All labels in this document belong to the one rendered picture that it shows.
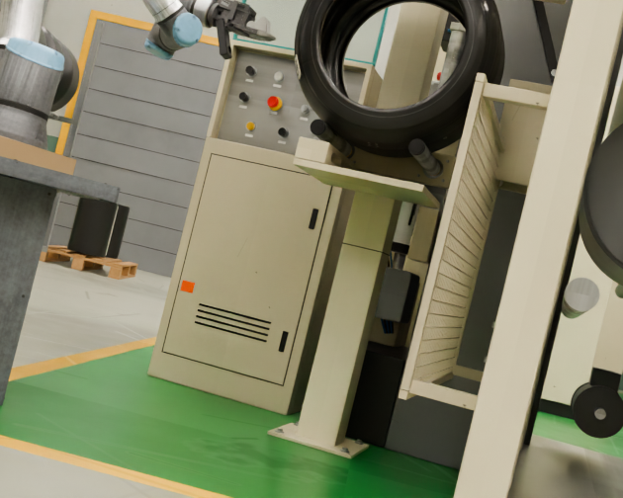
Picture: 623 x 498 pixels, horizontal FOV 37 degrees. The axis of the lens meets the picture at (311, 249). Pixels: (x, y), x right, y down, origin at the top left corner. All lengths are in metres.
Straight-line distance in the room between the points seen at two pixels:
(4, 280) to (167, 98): 9.81
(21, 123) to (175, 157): 9.56
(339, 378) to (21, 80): 1.26
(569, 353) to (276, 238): 3.11
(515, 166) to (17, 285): 1.42
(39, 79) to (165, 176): 9.53
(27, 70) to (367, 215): 1.09
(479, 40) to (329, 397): 1.15
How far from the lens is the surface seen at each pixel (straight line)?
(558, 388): 6.05
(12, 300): 2.44
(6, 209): 2.41
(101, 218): 8.92
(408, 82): 2.93
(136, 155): 12.11
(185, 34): 2.71
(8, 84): 2.50
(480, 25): 2.56
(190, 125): 12.01
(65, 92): 6.87
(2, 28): 2.72
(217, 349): 3.36
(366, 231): 2.87
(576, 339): 6.05
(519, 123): 2.79
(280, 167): 3.34
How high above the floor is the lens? 0.51
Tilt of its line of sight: 1 degrees up
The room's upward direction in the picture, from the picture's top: 14 degrees clockwise
